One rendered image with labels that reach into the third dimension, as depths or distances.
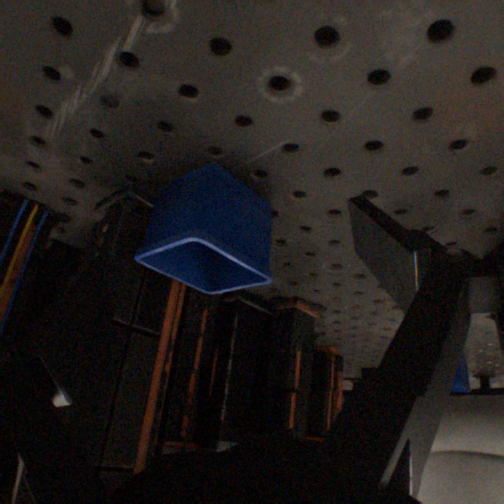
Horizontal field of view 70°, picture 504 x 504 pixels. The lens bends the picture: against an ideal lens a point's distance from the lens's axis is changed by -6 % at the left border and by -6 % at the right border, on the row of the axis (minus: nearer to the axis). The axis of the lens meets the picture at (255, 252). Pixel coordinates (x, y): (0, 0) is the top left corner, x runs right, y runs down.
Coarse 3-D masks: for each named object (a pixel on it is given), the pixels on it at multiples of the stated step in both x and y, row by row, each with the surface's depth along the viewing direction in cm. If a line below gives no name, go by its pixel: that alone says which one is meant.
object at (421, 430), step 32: (448, 256) 12; (448, 288) 10; (416, 320) 9; (448, 320) 9; (416, 352) 8; (448, 352) 9; (384, 384) 8; (416, 384) 8; (448, 384) 10; (352, 416) 7; (384, 416) 6; (416, 416) 7; (320, 448) 6; (352, 448) 6; (384, 448) 6; (416, 448) 7; (320, 480) 6; (352, 480) 6; (384, 480) 6; (416, 480) 8
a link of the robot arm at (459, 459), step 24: (456, 408) 45; (480, 408) 43; (456, 432) 42; (480, 432) 40; (432, 456) 42; (456, 456) 40; (480, 456) 38; (432, 480) 40; (456, 480) 38; (480, 480) 37
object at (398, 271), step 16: (352, 208) 18; (368, 208) 17; (352, 224) 19; (368, 224) 16; (384, 224) 15; (400, 224) 14; (368, 240) 17; (384, 240) 14; (400, 240) 13; (416, 240) 13; (368, 256) 17; (384, 256) 15; (400, 256) 13; (416, 256) 12; (384, 272) 15; (400, 272) 13; (416, 272) 12; (384, 288) 16; (400, 288) 14; (416, 288) 13; (400, 304) 14
